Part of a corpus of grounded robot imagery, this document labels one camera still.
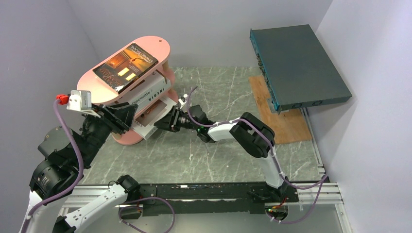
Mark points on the pink three-tier shelf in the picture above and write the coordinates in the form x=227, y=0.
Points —
x=101, y=93

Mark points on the white fashion cover magazine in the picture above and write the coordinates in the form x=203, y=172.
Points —
x=144, y=124

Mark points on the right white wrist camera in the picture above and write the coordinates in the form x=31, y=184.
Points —
x=183, y=103

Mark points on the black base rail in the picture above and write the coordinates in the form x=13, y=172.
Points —
x=203, y=198

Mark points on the white Decorate Furniture book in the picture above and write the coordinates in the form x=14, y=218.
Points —
x=126, y=97

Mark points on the dark teal flat box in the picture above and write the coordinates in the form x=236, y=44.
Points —
x=296, y=68

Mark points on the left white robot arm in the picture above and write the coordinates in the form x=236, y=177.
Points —
x=67, y=154

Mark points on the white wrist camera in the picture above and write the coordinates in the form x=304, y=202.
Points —
x=79, y=101
x=183, y=103

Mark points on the brown wooden board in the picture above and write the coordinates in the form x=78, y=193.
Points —
x=289, y=126

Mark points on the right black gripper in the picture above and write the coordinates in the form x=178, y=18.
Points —
x=170, y=122

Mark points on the dark orange Edward Tulane novel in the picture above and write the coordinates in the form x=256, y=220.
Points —
x=125, y=67

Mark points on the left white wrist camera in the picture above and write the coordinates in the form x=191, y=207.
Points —
x=79, y=101

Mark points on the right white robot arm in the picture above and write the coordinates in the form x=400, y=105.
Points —
x=255, y=137

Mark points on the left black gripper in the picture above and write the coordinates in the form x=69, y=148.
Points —
x=121, y=117

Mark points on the white Insoia travel book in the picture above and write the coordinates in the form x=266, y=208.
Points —
x=157, y=91

